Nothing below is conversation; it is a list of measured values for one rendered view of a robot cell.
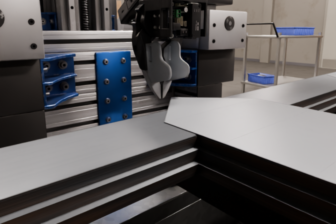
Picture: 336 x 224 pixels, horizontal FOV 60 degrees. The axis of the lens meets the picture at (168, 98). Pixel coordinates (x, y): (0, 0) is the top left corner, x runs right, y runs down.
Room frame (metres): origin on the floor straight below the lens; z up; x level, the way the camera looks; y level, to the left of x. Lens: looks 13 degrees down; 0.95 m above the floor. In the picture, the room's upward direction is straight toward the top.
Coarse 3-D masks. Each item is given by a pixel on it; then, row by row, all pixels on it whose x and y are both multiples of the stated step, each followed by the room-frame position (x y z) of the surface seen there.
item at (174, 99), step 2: (170, 98) 0.42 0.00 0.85; (172, 98) 0.42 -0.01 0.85; (174, 98) 0.42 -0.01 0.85; (176, 98) 0.42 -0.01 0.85; (178, 98) 0.42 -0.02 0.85; (180, 98) 0.42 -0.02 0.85; (182, 98) 0.42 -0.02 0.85; (184, 98) 0.42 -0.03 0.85; (186, 98) 0.42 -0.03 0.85; (188, 98) 0.42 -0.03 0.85; (190, 98) 0.42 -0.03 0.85; (192, 98) 0.42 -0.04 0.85; (194, 98) 0.42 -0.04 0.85; (170, 100) 0.41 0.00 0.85; (172, 100) 0.41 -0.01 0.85; (174, 100) 0.41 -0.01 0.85; (176, 100) 0.41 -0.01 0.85; (178, 100) 0.41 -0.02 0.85; (180, 100) 0.41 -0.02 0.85; (182, 100) 0.41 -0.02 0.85; (184, 100) 0.41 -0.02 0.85; (170, 102) 0.40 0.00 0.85; (172, 102) 0.40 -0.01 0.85; (174, 102) 0.40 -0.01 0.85
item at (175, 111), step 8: (176, 104) 0.39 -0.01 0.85; (184, 104) 0.39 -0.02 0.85; (192, 104) 0.39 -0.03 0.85; (200, 104) 0.39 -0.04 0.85; (208, 104) 0.39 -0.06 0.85; (216, 104) 0.39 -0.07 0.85; (224, 104) 0.39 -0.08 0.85; (232, 104) 0.39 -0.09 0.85; (168, 112) 0.35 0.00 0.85; (176, 112) 0.35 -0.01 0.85; (184, 112) 0.35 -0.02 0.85; (192, 112) 0.35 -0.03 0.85; (200, 112) 0.35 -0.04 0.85; (168, 120) 0.31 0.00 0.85
